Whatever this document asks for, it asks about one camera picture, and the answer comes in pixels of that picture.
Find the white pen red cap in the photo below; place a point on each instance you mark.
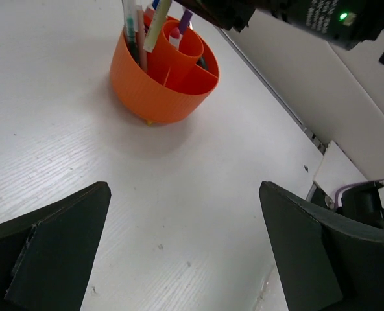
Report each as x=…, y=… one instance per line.
x=175, y=37

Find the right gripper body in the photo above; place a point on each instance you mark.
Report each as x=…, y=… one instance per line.
x=225, y=14

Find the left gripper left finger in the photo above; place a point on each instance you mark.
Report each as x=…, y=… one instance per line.
x=47, y=255

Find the orange round organizer container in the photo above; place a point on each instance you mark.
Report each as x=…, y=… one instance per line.
x=173, y=86

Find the white marker purple cap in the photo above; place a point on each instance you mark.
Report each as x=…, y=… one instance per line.
x=185, y=21

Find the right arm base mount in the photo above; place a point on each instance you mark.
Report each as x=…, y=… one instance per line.
x=358, y=201

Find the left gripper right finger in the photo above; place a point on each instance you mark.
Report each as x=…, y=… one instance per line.
x=325, y=261

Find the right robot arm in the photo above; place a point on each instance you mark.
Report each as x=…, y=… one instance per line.
x=344, y=23

